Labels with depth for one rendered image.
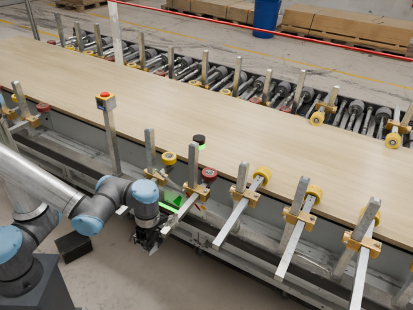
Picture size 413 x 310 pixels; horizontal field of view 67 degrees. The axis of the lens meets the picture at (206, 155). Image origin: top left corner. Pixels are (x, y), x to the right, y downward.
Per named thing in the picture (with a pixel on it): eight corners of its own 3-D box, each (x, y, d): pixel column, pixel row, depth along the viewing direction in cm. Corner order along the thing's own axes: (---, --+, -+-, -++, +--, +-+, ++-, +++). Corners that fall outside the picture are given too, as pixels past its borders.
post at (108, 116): (118, 179, 182) (107, 111, 155) (111, 176, 184) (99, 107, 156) (123, 174, 185) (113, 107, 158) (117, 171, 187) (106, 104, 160)
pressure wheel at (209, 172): (211, 195, 161) (212, 178, 154) (198, 189, 164) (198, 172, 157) (218, 186, 167) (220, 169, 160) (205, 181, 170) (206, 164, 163)
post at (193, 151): (192, 218, 167) (195, 145, 138) (187, 216, 168) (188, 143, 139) (195, 214, 169) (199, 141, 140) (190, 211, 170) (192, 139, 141)
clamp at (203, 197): (204, 203, 153) (205, 195, 150) (182, 192, 158) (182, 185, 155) (210, 196, 157) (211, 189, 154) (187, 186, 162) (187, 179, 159)
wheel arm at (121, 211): (121, 220, 144) (120, 214, 142) (115, 218, 146) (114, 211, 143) (174, 170, 175) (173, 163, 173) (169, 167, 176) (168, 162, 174)
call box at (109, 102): (107, 114, 154) (105, 99, 149) (96, 109, 156) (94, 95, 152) (117, 108, 159) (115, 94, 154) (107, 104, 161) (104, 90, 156)
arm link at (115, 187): (88, 188, 105) (120, 197, 103) (106, 168, 114) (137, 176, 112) (92, 208, 111) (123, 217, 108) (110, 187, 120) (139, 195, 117)
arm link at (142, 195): (136, 174, 111) (163, 181, 109) (139, 198, 119) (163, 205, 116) (123, 191, 104) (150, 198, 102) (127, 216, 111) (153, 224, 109)
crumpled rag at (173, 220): (173, 231, 134) (173, 227, 132) (160, 224, 136) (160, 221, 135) (184, 218, 140) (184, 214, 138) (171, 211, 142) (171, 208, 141)
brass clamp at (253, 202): (254, 210, 138) (256, 201, 135) (227, 198, 143) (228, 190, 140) (259, 201, 142) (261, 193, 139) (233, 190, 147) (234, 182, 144)
